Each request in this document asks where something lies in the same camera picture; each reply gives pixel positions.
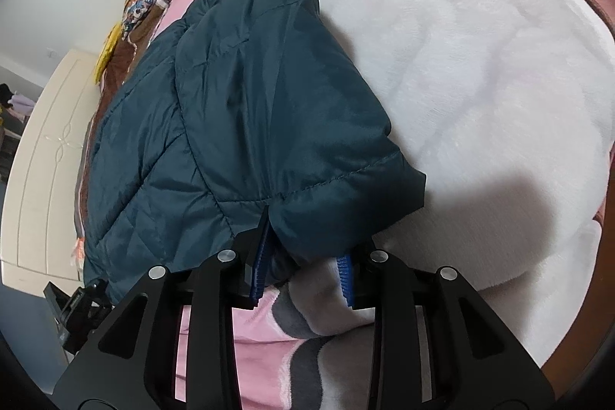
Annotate yellow cloth item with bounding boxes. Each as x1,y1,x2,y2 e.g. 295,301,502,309
93,23,123,81

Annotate colourful printed pillow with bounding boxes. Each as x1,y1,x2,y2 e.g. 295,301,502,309
119,0,166,41

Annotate hanging clothes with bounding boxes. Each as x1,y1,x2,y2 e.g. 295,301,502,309
0,83,37,142

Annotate striped fleece blanket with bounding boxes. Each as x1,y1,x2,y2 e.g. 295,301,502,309
72,0,615,410

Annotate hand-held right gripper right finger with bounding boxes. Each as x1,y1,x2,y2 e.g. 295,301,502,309
336,237,563,410

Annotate cream bed headboard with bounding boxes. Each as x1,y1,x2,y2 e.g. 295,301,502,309
0,49,104,283

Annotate teal puffer jacket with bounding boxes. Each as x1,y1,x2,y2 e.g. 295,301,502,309
81,0,428,302

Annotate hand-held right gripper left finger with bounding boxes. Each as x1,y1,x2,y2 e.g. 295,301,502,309
53,218,274,410

